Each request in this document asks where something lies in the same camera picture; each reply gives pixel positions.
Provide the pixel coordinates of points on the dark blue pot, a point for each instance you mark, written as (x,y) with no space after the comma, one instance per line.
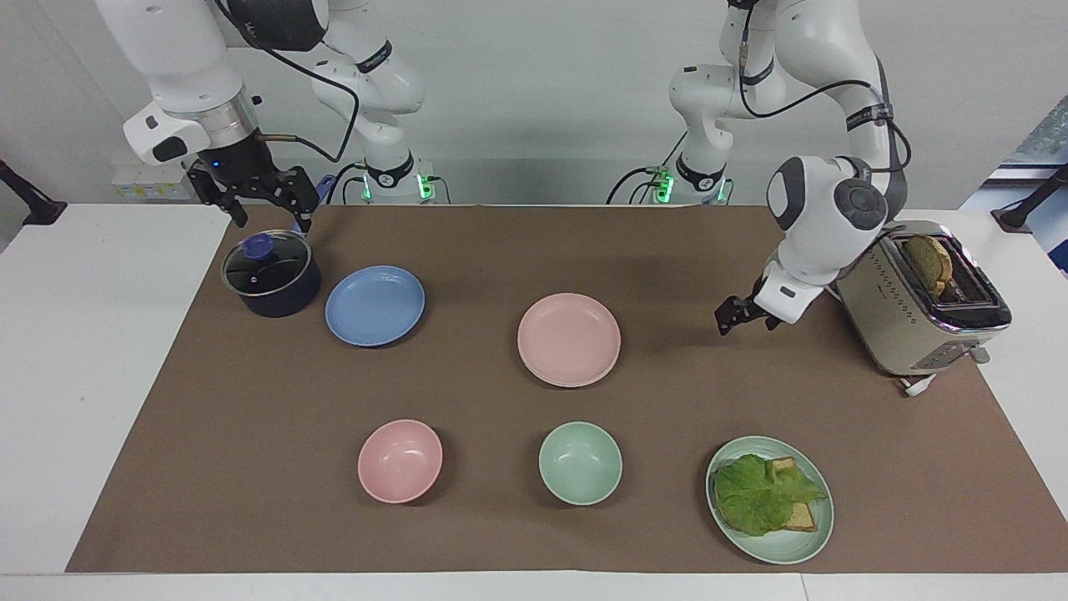
(284,296)

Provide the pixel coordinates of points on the silver toaster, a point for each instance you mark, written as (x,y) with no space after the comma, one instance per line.
(901,330)

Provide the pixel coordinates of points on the toasted bread slice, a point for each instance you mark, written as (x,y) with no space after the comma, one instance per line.
(803,517)
(785,467)
(926,263)

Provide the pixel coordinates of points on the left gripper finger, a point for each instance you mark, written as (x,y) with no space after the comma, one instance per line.
(773,322)
(732,313)

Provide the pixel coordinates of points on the green bowl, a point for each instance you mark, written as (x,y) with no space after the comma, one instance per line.
(580,463)

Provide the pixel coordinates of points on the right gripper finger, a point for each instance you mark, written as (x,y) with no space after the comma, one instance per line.
(302,194)
(219,200)

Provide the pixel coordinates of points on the white toaster plug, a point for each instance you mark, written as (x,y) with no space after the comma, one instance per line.
(918,386)

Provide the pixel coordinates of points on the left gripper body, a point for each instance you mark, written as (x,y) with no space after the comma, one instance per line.
(759,294)

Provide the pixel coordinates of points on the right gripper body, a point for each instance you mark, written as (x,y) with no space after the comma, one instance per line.
(238,165)

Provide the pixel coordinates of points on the beige plate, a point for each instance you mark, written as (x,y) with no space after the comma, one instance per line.
(569,339)

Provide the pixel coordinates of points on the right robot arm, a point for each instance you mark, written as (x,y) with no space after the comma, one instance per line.
(175,58)

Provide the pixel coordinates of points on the green lettuce leaf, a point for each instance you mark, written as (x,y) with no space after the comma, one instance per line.
(755,497)

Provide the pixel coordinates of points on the green plate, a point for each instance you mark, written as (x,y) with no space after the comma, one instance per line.
(784,547)

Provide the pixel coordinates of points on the white power strip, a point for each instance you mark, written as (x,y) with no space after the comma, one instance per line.
(150,185)

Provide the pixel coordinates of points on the glass lid with blue knob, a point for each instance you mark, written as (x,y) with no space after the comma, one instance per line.
(265,260)

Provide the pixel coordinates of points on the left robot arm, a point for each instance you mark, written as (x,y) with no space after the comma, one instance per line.
(822,209)

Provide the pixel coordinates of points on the blue plate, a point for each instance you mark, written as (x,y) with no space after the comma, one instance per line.
(375,305)

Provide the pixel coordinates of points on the pink bowl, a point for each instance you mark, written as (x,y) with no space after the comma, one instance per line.
(400,461)

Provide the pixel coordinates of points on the black stand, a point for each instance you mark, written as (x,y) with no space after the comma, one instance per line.
(29,200)
(1030,204)

